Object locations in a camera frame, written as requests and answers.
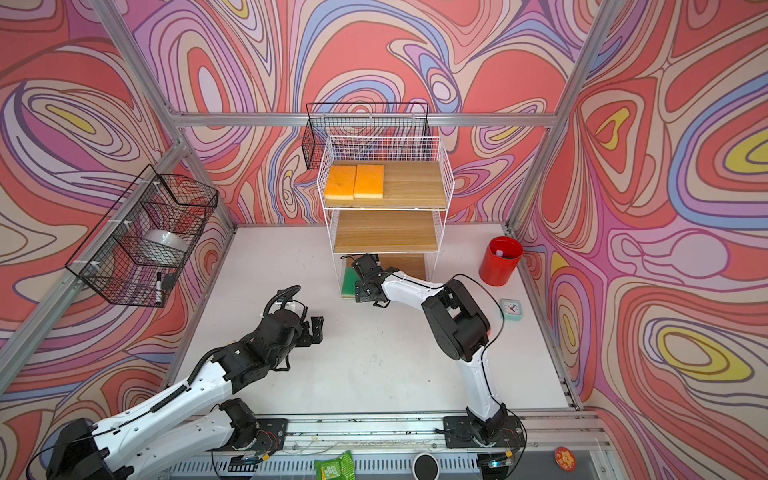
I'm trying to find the small mint alarm clock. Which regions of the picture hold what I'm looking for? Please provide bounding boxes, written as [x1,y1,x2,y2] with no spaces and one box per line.
[499,299,523,321]

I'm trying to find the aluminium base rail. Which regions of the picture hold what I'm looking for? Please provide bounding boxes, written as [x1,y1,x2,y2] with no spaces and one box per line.
[160,409,625,479]

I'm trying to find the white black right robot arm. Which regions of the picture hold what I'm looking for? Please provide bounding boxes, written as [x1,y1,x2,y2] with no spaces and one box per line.
[352,254,508,446]

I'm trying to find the red ribbed metal bucket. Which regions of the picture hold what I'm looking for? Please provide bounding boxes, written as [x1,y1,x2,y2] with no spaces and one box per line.
[479,236,524,287]

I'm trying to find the black wire basket left wall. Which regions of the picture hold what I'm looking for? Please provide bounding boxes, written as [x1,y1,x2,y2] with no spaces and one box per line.
[65,166,219,308]

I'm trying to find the white wire wooden shelf rack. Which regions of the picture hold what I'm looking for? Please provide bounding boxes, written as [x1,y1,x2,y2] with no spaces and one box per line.
[317,136,455,293]

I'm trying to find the black wire basket back wall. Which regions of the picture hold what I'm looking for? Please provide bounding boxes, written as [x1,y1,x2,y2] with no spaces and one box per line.
[301,99,431,170]

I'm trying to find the black marker in basket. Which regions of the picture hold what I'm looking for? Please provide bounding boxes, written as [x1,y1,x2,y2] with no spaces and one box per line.
[154,271,164,307]

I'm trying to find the green snack packet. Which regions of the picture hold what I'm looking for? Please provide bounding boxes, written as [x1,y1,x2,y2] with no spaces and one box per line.
[314,451,356,480]

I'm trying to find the silver bowl in basket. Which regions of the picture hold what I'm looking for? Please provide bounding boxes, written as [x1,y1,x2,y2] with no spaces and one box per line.
[144,229,189,252]

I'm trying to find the black wire basket wall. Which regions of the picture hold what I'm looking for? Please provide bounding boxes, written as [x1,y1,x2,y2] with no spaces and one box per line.
[65,166,219,308]
[301,99,431,170]

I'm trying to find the red round sticker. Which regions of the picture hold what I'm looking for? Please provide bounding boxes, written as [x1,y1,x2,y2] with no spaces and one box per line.
[554,446,577,472]

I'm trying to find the yellow green sponge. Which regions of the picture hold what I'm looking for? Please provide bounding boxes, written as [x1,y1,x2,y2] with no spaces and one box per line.
[341,266,359,299]

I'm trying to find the orange yellow sponge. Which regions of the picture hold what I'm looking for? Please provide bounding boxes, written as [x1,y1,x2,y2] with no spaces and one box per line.
[324,165,357,201]
[353,164,385,200]

